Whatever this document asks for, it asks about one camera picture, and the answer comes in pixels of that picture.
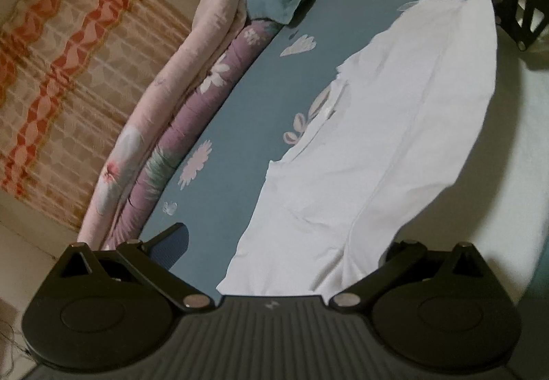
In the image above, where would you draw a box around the pink floral quilt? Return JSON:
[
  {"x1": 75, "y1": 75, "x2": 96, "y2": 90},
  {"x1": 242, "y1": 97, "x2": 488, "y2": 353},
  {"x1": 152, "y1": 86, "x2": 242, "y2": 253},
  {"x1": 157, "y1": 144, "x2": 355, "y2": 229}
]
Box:
[{"x1": 79, "y1": 0, "x2": 255, "y2": 250}]

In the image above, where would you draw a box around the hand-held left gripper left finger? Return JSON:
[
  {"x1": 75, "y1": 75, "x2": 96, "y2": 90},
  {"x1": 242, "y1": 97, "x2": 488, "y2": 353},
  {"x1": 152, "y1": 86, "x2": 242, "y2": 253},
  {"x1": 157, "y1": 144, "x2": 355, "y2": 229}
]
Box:
[{"x1": 56, "y1": 222, "x2": 214, "y2": 314}]

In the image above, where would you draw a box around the white long-sleeve printed shirt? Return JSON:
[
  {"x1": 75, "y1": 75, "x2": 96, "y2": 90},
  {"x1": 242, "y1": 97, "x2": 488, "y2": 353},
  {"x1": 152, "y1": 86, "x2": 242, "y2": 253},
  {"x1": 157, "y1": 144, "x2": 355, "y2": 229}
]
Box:
[{"x1": 217, "y1": 0, "x2": 549, "y2": 308}]

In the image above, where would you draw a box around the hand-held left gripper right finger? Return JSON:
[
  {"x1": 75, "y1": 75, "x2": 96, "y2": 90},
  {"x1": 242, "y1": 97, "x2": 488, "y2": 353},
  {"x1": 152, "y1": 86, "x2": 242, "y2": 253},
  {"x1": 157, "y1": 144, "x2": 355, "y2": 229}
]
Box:
[{"x1": 329, "y1": 239, "x2": 492, "y2": 313}]

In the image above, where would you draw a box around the beige and red patterned curtain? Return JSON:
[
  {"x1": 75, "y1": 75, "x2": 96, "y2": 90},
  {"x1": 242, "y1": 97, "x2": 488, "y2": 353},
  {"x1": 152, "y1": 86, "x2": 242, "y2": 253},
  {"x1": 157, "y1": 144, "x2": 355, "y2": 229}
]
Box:
[{"x1": 0, "y1": 0, "x2": 191, "y2": 233}]

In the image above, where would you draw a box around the purple floral quilt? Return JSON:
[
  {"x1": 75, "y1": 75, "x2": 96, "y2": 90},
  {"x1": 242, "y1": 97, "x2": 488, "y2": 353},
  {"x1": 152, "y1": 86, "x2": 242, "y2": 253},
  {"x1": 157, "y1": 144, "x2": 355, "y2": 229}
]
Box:
[{"x1": 101, "y1": 17, "x2": 284, "y2": 250}]

